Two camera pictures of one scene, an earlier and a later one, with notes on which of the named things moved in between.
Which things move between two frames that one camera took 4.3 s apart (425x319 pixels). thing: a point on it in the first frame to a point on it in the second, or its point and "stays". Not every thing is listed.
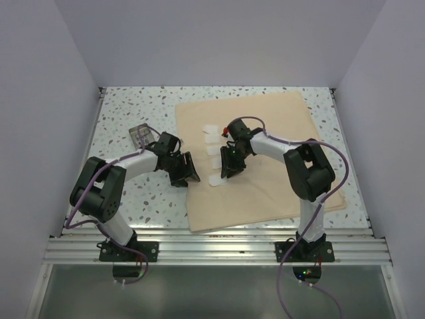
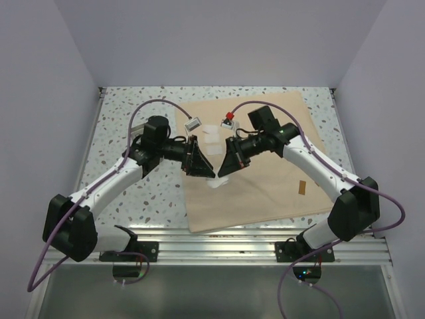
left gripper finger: [178, 172] to [197, 167]
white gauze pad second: [212, 138] stays
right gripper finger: [225, 157] stays
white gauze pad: [216, 180] stays
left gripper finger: [190, 172] to [195, 139]
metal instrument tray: [148, 136] stays
